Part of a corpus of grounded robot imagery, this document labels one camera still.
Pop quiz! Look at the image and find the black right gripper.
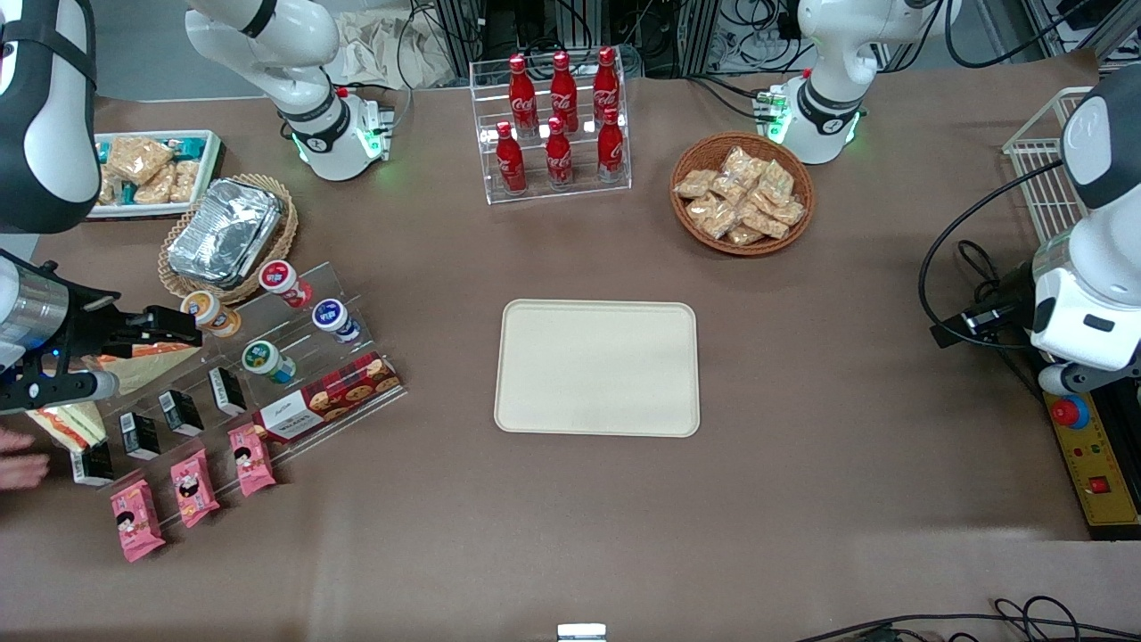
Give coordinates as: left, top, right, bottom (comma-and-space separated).
49, 284, 203, 359

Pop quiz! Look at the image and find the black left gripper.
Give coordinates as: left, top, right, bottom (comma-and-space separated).
931, 264, 1038, 350

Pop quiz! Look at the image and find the plastic-wrapped triangle sandwich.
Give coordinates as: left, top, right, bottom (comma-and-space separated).
85, 342, 203, 397
25, 399, 110, 452

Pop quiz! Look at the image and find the beige rectangular tray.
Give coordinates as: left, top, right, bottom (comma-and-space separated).
493, 299, 702, 439

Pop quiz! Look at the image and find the person's bare hand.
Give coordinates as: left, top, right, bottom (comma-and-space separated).
0, 428, 52, 492

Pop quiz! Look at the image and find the orange-lid yogurt cup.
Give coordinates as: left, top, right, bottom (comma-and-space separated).
180, 291, 242, 341

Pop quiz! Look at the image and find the small black carton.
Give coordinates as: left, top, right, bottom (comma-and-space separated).
208, 367, 249, 418
70, 440, 116, 488
158, 390, 205, 439
119, 412, 162, 461

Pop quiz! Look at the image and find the green-lid yogurt cup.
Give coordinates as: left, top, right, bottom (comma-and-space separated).
242, 340, 298, 387

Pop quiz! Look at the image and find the silver foil container stack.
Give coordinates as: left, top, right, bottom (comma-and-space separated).
167, 177, 285, 289

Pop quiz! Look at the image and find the red-lid yogurt cup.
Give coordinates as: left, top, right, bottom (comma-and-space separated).
259, 259, 316, 311

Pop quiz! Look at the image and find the clear acrylic step display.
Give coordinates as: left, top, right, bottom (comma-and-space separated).
27, 260, 407, 502

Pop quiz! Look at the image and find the light woven basket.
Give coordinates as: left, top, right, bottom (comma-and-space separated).
158, 173, 300, 308

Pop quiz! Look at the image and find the pink snack packet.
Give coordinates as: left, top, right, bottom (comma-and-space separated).
169, 448, 222, 530
227, 423, 278, 498
110, 479, 168, 564

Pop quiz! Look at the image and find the blue-lid yogurt cup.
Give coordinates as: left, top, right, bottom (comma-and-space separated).
311, 298, 363, 346

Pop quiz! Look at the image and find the red cookie box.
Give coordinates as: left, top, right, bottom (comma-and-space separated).
252, 350, 405, 445

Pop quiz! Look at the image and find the white rectangular snack bin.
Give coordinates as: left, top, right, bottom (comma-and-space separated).
86, 130, 225, 220

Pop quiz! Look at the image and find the yellow emergency stop box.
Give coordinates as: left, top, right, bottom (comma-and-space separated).
1042, 391, 1141, 538

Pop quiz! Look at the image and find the brown round wicker basket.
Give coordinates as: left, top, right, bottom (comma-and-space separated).
669, 132, 817, 258

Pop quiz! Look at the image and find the beige crumpled cloth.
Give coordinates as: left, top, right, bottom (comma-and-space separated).
321, 7, 457, 91

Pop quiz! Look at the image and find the red cola bottle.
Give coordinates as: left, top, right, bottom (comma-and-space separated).
596, 107, 626, 183
592, 46, 621, 124
508, 54, 539, 136
495, 121, 528, 195
549, 51, 579, 133
545, 116, 575, 189

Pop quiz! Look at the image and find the clear acrylic bottle rack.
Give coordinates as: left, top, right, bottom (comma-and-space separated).
469, 46, 633, 207

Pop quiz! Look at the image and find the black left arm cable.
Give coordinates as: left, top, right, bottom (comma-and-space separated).
917, 159, 1068, 350

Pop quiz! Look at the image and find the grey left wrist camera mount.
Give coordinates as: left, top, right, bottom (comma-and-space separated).
1038, 360, 1141, 399

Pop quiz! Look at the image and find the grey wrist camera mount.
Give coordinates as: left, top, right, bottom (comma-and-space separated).
1038, 360, 1141, 399
0, 355, 120, 416

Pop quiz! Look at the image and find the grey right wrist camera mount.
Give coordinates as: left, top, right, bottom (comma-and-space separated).
0, 355, 120, 416

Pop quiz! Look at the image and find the white wire basket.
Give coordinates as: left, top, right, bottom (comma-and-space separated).
1002, 86, 1096, 247

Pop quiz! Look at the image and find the black floor cable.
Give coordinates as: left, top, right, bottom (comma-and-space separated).
792, 596, 1141, 642

